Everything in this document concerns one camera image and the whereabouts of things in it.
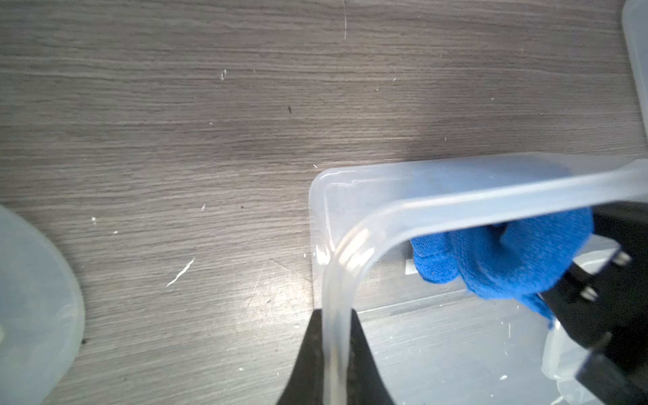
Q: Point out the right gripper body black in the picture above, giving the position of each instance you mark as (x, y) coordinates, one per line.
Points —
(606, 312)

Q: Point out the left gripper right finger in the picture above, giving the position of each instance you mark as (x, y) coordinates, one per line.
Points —
(365, 385)

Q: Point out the round clear container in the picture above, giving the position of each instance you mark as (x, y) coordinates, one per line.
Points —
(42, 313)

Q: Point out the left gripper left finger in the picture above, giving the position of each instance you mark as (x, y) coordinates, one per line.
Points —
(305, 386)

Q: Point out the clear rectangular lunch box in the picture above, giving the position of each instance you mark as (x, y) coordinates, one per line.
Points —
(634, 24)
(441, 344)

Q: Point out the blue cleaning cloth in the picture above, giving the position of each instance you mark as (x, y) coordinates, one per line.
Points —
(517, 260)

